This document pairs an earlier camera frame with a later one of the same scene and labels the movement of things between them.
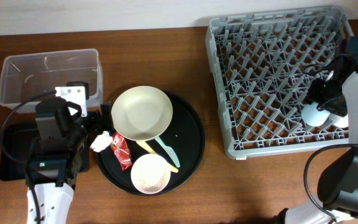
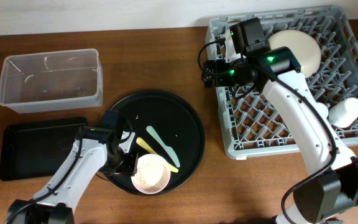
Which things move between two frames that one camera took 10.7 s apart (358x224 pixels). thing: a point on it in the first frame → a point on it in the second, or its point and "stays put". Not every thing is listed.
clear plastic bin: (24, 76) stays put
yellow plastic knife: (144, 144) stays put
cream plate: (141, 113) → (304, 49)
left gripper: (96, 118) → (130, 168)
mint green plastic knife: (170, 151) stays put
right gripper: (315, 95) → (220, 65)
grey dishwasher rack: (258, 60) stays put
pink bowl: (150, 173) stays put
